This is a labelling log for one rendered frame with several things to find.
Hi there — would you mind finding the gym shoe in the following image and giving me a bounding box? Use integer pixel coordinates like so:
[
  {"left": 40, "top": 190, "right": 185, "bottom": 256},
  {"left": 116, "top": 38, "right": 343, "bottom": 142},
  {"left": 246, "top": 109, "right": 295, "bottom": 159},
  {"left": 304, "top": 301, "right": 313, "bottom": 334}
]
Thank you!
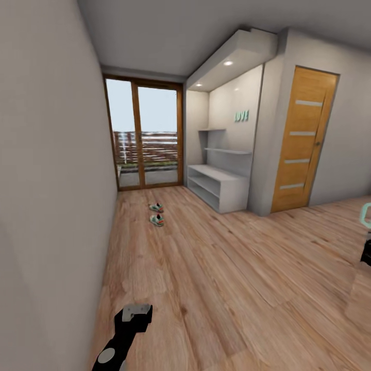
[
  {"left": 150, "top": 213, "right": 163, "bottom": 226},
  {"left": 150, "top": 204, "right": 163, "bottom": 213}
]

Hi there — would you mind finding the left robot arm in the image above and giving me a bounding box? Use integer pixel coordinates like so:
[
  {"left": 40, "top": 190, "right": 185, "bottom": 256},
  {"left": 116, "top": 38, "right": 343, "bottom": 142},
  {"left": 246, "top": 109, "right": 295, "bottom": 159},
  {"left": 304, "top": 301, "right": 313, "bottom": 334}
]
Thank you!
[{"left": 92, "top": 303, "right": 153, "bottom": 371}]

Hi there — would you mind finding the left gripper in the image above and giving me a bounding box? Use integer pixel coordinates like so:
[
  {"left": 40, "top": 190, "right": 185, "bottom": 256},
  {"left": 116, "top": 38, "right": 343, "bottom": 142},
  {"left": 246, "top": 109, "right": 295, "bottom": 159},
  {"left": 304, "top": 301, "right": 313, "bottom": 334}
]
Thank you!
[{"left": 114, "top": 305, "right": 153, "bottom": 342}]

